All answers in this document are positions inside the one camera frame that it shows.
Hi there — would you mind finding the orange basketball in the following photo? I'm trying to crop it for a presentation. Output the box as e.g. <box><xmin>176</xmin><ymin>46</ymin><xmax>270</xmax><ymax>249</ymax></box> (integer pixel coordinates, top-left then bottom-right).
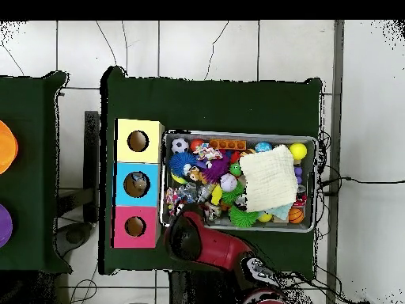
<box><xmin>288</xmin><ymin>207</ymin><xmax>305</xmax><ymax>225</ymax></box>

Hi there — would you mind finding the blue puffer ball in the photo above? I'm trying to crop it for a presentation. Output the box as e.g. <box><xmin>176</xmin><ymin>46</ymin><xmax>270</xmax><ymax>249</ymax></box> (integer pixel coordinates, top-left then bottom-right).
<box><xmin>168</xmin><ymin>151</ymin><xmax>199</xmax><ymax>177</ymax></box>

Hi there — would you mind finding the soccer ball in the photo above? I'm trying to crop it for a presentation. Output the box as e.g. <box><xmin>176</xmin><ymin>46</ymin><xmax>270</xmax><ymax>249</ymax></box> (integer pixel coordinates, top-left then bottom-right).
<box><xmin>171</xmin><ymin>137</ymin><xmax>190</xmax><ymax>154</ymax></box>

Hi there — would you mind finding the white baseball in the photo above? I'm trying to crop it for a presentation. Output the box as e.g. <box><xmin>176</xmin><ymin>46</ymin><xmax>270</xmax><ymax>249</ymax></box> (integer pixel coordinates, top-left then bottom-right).
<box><xmin>220</xmin><ymin>173</ymin><xmax>239</xmax><ymax>193</ymax></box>

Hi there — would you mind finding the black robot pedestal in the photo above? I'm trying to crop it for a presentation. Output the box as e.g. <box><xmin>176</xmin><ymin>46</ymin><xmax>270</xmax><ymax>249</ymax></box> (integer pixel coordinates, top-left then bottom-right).
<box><xmin>168</xmin><ymin>270</ymin><xmax>243</xmax><ymax>304</ymax></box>

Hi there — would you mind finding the green puffer ball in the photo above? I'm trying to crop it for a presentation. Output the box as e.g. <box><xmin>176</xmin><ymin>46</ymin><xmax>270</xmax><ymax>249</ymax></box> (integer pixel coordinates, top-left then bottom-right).
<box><xmin>228</xmin><ymin>205</ymin><xmax>260</xmax><ymax>229</ymax></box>

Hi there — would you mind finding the orange round object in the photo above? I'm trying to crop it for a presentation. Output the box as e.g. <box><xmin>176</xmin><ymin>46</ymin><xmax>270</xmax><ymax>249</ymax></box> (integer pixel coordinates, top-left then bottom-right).
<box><xmin>0</xmin><ymin>120</ymin><xmax>19</xmax><ymax>176</ymax></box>

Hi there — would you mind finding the dark green table cloth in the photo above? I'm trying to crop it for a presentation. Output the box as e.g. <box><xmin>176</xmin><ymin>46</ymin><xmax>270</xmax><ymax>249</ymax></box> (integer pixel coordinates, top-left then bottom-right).
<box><xmin>98</xmin><ymin>65</ymin><xmax>324</xmax><ymax>276</ymax></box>
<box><xmin>0</xmin><ymin>70</ymin><xmax>73</xmax><ymax>274</ymax></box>

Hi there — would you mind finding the purple spiky toy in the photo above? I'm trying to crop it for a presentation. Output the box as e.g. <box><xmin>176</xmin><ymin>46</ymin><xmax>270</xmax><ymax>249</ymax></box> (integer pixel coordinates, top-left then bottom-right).
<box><xmin>202</xmin><ymin>154</ymin><xmax>231</xmax><ymax>184</ymax></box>

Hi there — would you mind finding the wooden box with three holes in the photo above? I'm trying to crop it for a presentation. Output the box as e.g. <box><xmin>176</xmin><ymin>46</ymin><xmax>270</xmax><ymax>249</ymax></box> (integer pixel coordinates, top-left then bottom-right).
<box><xmin>112</xmin><ymin>118</ymin><xmax>165</xmax><ymax>249</ymax></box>

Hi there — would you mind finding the crushed drink can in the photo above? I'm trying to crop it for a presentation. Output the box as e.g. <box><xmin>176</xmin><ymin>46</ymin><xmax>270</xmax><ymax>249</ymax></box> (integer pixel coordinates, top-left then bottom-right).
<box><xmin>203</xmin><ymin>202</ymin><xmax>223</xmax><ymax>222</ymax></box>

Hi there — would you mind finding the purple round object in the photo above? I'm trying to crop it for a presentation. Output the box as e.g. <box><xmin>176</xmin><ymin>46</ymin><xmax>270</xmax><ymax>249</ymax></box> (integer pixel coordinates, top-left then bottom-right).
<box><xmin>0</xmin><ymin>203</ymin><xmax>14</xmax><ymax>249</ymax></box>

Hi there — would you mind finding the cream waffle cloth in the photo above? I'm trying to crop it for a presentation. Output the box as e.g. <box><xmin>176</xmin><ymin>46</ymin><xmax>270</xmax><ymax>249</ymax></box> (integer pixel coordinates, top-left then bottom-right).
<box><xmin>238</xmin><ymin>144</ymin><xmax>299</xmax><ymax>213</ymax></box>

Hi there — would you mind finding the silver wire mesh bin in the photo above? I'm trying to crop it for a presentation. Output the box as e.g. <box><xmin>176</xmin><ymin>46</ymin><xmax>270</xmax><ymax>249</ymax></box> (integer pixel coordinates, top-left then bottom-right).
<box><xmin>160</xmin><ymin>128</ymin><xmax>318</xmax><ymax>234</ymax></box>

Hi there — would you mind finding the crushed clear plastic bottle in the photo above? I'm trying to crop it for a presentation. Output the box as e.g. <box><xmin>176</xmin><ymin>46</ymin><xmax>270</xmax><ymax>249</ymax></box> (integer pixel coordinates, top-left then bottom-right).
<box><xmin>178</xmin><ymin>182</ymin><xmax>199</xmax><ymax>203</ymax></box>
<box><xmin>131</xmin><ymin>175</ymin><xmax>149</xmax><ymax>192</ymax></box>

